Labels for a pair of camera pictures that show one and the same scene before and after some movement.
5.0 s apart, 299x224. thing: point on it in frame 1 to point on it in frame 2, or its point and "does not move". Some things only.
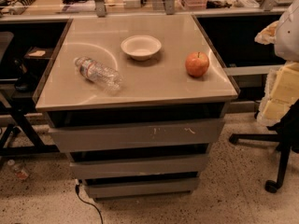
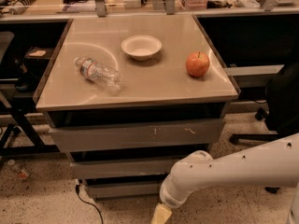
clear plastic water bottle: x=107 y=78 does not move
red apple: x=196 y=63 does not move
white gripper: x=288 y=36 to x=172 y=196
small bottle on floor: x=19 y=170 does not move
